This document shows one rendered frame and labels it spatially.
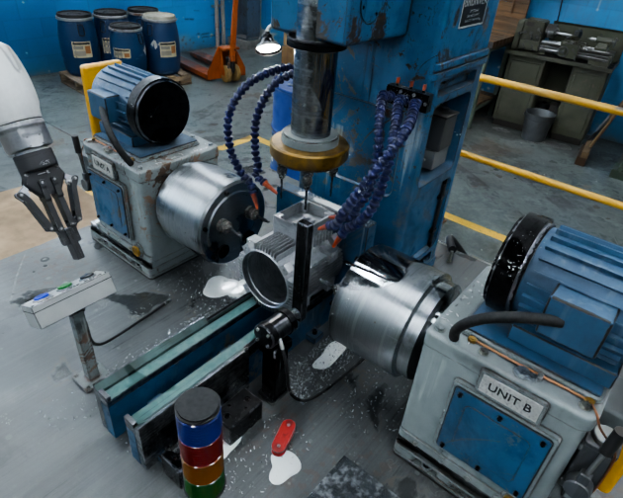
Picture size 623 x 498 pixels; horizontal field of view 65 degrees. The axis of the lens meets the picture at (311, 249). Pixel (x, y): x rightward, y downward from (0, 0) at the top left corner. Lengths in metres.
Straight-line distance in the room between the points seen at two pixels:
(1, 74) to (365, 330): 0.85
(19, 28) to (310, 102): 5.79
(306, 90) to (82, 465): 0.89
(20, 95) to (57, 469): 0.74
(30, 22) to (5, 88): 5.61
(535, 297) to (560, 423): 0.20
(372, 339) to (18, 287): 1.08
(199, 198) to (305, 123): 0.38
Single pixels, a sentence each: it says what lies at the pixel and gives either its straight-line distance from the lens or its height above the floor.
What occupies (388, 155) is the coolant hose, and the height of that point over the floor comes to 1.40.
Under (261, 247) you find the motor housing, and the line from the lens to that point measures 1.17.
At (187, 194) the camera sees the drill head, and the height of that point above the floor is 1.13.
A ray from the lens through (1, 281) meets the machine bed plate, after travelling 1.72.
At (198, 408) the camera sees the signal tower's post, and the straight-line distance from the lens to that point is 0.69.
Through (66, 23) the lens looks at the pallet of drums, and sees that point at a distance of 6.10.
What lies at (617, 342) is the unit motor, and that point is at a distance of 0.87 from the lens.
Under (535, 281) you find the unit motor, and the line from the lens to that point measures 0.86.
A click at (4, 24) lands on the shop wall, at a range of 6.63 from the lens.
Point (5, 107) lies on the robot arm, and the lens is 1.13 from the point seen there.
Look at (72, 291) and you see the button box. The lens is 1.14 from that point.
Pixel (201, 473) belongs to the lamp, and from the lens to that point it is 0.77.
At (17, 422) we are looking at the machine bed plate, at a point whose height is 0.80.
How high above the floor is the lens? 1.76
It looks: 34 degrees down
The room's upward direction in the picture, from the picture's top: 5 degrees clockwise
